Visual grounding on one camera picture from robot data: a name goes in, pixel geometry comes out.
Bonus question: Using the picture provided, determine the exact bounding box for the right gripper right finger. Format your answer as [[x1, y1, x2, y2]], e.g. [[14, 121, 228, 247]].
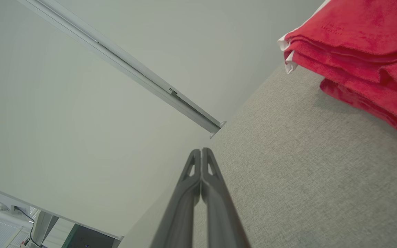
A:
[[201, 147, 251, 248]]

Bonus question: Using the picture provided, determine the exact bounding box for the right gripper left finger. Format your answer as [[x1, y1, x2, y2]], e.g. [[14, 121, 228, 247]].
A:
[[150, 148, 202, 248]]

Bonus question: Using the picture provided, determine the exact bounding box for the red shorts white trim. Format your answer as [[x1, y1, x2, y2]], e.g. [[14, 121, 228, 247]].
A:
[[277, 0, 397, 118]]

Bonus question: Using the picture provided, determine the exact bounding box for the dark cabinet box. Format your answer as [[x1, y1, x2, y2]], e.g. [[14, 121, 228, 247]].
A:
[[61, 224, 120, 248]]

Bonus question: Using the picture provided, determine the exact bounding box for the grey metal desk leg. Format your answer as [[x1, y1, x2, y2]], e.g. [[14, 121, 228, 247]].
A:
[[30, 211, 60, 247]]

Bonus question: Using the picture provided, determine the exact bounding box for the black power cable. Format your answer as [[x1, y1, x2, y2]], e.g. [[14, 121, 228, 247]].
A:
[[14, 206, 44, 248]]

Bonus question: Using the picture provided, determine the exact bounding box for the grey metal partition post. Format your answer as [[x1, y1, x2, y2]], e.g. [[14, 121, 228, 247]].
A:
[[16, 0, 227, 139]]

